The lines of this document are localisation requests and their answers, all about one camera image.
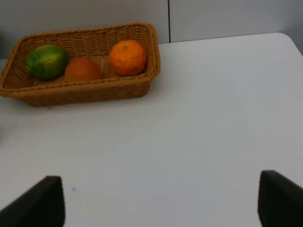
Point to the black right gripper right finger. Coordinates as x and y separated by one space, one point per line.
280 201

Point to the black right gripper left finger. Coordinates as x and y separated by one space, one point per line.
42 205

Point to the orange mandarin fruit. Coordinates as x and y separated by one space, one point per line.
128 58

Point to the green lime fruit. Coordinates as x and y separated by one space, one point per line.
47 62

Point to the red yellow peach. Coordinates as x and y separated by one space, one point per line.
82 69

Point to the orange wicker basket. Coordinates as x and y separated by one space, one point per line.
94 43

